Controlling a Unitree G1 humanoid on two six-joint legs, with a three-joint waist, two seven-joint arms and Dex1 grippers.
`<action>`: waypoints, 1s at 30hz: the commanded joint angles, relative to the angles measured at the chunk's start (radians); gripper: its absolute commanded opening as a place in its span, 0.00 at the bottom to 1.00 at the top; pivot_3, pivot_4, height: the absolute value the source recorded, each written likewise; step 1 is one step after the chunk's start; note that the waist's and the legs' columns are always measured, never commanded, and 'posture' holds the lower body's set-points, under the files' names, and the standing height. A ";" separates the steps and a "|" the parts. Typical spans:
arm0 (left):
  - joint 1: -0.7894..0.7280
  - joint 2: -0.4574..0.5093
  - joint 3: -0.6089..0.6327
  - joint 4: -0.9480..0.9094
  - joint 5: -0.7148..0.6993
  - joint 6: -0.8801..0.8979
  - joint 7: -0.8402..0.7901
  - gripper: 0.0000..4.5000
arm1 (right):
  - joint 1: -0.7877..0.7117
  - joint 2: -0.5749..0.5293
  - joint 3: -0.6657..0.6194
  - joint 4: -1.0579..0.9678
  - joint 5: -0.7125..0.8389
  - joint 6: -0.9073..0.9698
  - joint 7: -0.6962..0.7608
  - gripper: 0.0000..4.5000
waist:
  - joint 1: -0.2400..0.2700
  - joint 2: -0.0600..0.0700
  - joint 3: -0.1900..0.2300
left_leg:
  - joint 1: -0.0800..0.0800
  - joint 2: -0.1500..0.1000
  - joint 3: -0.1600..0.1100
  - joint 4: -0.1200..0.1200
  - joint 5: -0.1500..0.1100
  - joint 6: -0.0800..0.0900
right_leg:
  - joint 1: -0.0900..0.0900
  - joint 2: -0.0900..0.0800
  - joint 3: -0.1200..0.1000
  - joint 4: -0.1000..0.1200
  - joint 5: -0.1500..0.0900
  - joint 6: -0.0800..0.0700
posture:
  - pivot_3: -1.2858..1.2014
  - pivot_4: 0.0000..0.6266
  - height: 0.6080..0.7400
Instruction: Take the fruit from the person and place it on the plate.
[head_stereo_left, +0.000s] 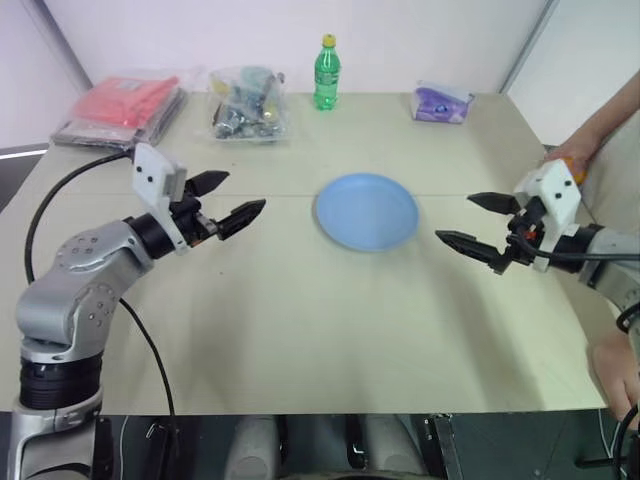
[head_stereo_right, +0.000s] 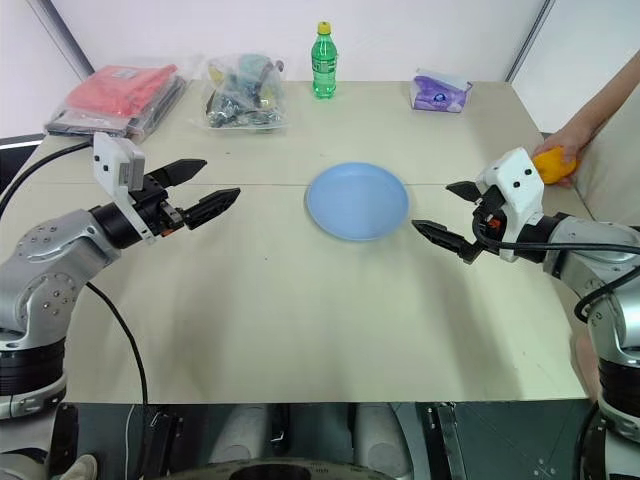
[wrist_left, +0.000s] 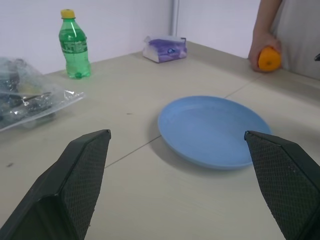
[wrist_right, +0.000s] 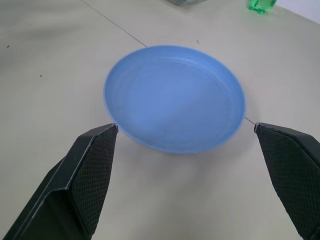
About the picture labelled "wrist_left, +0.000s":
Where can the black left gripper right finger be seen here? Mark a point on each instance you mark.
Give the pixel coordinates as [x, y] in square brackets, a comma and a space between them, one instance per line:
[282, 185]

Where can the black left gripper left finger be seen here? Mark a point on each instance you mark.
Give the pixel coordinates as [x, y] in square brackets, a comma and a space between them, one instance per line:
[75, 190]

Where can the orange fruit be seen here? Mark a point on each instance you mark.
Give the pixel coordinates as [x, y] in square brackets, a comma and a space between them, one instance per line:
[269, 60]

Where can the blue round plate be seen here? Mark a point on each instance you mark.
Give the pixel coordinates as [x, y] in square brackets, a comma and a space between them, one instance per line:
[212, 131]

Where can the person's bare hand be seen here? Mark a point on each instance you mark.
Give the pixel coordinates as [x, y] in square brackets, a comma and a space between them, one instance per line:
[265, 42]

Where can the clear plastic bag with items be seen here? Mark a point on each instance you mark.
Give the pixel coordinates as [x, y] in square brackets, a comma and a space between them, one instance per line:
[27, 95]

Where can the small black object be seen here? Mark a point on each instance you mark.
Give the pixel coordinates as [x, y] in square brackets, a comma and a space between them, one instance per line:
[317, 57]

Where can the green plastic soda bottle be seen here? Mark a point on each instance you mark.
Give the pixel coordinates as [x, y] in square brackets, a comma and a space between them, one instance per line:
[74, 47]

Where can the person's grey shirt torso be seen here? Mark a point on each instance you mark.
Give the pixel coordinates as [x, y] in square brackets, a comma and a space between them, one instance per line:
[298, 35]

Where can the purple tissue pack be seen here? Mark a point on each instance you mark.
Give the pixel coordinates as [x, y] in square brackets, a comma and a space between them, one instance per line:
[165, 49]

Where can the white vertical wall post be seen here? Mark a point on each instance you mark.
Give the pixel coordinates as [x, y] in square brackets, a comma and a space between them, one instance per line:
[175, 17]

